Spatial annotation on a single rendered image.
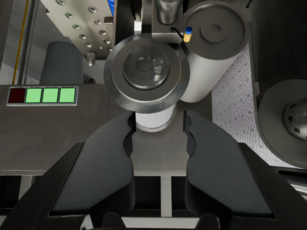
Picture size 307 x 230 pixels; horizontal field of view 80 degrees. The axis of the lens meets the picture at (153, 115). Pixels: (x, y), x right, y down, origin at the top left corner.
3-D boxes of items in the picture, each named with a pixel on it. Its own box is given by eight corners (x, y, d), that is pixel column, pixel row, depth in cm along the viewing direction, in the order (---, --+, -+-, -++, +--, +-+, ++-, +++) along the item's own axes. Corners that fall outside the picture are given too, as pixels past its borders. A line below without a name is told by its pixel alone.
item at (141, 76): (134, 38, 31) (176, 54, 30) (136, 44, 32) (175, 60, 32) (113, 76, 29) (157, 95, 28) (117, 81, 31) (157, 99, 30)
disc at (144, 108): (185, 29, 33) (195, 110, 30) (185, 31, 33) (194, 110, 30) (103, 35, 33) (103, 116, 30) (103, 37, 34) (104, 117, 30)
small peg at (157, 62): (163, 58, 27) (161, 67, 26) (162, 67, 29) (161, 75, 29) (153, 56, 27) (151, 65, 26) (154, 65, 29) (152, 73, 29)
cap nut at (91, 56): (94, 52, 66) (94, 63, 65) (98, 57, 70) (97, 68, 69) (84, 52, 66) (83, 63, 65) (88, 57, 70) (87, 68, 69)
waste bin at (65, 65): (61, 62, 284) (56, 105, 269) (32, 41, 231) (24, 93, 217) (94, 59, 274) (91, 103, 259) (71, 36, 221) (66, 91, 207)
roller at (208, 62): (246, -1, 33) (253, 60, 31) (209, 65, 58) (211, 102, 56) (179, 0, 34) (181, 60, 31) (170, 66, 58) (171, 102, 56)
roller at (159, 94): (177, 34, 32) (184, 98, 29) (169, 88, 57) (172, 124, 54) (110, 40, 32) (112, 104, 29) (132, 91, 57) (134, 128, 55)
